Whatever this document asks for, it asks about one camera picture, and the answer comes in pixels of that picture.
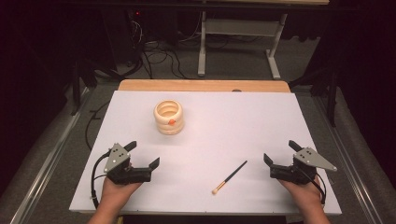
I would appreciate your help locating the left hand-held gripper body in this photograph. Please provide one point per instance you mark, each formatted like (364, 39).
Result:
(124, 174)

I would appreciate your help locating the metal floor rail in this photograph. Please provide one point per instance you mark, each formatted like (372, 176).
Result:
(351, 174)
(46, 168)

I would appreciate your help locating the person's left hand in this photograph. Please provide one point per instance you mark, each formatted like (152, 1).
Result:
(116, 193)

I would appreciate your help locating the white board sheet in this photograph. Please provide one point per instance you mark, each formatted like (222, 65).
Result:
(218, 140)

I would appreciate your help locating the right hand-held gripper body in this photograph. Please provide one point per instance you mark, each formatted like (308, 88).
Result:
(292, 172)

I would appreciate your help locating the cream ribbed holder cup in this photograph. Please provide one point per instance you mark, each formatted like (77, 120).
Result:
(168, 123)

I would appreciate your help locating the person's right hand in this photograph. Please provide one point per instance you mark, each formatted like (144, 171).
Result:
(303, 193)

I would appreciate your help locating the wooden table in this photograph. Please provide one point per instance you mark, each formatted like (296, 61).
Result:
(202, 85)

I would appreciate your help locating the white metal desk frame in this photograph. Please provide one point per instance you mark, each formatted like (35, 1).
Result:
(239, 27)

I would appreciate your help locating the black makeup brush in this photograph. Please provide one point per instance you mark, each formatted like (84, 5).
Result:
(230, 177)

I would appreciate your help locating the black metal stand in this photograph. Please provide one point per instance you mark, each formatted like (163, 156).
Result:
(332, 96)
(76, 90)

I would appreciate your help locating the dark computer tower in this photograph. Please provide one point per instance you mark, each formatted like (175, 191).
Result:
(123, 37)

